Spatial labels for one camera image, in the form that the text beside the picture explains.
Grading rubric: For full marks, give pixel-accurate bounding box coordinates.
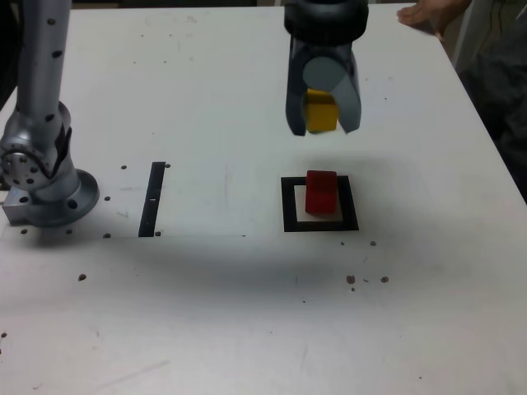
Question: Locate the red cube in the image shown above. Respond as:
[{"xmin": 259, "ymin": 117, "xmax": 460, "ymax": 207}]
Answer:
[{"xmin": 305, "ymin": 170, "xmax": 338, "ymax": 216}]

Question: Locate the black tape strip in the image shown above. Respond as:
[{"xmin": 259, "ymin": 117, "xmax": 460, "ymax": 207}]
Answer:
[{"xmin": 138, "ymin": 161, "xmax": 166, "ymax": 239}]

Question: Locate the black tape square outline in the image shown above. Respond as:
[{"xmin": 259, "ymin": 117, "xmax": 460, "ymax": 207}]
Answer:
[{"xmin": 280, "ymin": 175, "xmax": 360, "ymax": 234}]

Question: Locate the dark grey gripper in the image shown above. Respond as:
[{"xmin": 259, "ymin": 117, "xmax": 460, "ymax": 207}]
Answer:
[{"xmin": 284, "ymin": 34, "xmax": 364, "ymax": 138}]

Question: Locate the yellow cube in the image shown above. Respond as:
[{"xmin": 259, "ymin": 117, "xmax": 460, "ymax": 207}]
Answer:
[{"xmin": 303, "ymin": 87, "xmax": 340, "ymax": 133}]

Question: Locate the person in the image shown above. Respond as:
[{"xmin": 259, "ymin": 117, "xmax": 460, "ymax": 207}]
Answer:
[{"xmin": 457, "ymin": 24, "xmax": 527, "ymax": 207}]

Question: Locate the person's hand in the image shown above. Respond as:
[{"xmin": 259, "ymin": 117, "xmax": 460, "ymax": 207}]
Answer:
[{"xmin": 396, "ymin": 0, "xmax": 456, "ymax": 42}]

